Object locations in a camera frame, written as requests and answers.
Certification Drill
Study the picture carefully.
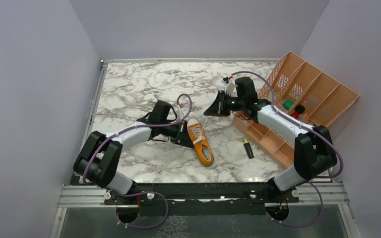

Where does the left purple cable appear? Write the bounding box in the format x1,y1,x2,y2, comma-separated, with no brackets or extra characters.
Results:
82,93,193,229

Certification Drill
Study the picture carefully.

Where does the purple cable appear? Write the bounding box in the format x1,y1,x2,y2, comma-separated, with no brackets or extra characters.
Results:
82,93,193,229
228,70,345,228

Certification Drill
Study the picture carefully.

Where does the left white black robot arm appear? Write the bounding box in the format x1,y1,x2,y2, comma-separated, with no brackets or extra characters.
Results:
73,100,194,204

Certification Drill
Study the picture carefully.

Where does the orange canvas sneaker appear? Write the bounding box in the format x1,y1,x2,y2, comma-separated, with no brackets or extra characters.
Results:
187,118,214,167

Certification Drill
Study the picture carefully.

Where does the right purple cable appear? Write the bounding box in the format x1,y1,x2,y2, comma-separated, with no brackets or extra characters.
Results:
228,70,345,228

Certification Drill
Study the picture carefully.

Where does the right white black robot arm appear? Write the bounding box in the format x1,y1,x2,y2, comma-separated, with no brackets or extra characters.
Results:
203,77,337,202

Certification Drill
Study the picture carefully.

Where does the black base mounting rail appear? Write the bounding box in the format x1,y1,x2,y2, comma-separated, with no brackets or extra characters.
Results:
104,182,299,216

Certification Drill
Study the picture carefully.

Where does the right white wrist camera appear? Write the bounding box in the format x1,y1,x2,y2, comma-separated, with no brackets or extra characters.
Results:
222,76,236,96

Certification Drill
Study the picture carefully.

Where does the white shoelace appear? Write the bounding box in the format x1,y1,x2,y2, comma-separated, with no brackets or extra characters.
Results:
159,108,211,173

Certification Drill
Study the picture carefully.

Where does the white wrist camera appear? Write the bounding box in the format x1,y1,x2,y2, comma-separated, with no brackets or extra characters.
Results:
177,103,192,123
222,76,236,96

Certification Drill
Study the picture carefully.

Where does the peach plastic organizer tray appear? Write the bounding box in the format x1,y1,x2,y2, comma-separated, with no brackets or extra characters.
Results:
232,52,359,169

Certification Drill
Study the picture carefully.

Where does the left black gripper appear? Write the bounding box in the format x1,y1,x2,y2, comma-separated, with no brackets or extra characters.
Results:
160,119,195,148

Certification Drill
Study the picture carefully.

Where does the red black bottle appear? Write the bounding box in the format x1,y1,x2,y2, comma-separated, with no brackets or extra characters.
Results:
290,105,305,119

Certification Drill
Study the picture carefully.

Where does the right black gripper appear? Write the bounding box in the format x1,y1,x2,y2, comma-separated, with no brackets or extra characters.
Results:
204,90,246,117

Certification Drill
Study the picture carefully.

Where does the black yellow highlighter marker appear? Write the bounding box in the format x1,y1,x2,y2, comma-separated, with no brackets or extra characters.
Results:
244,139,254,159

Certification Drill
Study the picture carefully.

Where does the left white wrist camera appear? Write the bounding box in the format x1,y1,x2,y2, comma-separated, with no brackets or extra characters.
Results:
177,103,192,123

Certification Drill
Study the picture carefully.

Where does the green cap item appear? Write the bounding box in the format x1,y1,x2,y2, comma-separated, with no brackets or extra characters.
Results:
282,100,294,110

